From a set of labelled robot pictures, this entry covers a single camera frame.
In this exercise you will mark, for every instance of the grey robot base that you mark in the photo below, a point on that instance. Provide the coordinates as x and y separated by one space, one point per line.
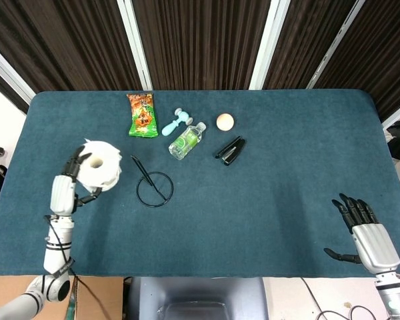
196 296

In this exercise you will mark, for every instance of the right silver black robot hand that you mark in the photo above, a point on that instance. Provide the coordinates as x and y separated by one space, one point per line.
375 246

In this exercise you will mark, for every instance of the orange green snack packet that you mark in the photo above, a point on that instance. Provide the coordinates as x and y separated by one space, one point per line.
141 116

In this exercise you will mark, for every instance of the clear bottle green label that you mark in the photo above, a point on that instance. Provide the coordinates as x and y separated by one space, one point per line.
185 141

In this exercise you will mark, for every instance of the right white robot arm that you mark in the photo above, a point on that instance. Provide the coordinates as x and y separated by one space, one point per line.
395 296

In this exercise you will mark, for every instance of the white partition post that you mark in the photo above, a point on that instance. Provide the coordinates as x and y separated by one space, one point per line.
135 43
270 43
336 43
398 115
10 75

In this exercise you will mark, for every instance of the black metal roll stand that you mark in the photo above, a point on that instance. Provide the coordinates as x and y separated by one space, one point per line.
142 169

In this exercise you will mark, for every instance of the blue table cloth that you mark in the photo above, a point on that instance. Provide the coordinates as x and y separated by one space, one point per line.
253 206

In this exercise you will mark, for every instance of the black stapler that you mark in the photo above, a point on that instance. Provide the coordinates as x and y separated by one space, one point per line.
233 151

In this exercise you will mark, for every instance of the beige ball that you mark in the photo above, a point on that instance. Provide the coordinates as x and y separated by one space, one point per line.
225 121

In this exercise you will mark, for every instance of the light blue toy hammer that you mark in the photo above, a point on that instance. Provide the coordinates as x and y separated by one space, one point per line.
170 128

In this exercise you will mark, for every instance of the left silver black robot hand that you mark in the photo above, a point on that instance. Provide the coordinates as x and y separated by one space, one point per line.
63 195

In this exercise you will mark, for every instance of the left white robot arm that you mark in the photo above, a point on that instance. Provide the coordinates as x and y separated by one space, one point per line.
56 246

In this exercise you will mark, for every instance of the white toilet paper roll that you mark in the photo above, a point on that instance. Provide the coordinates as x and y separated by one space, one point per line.
103 166

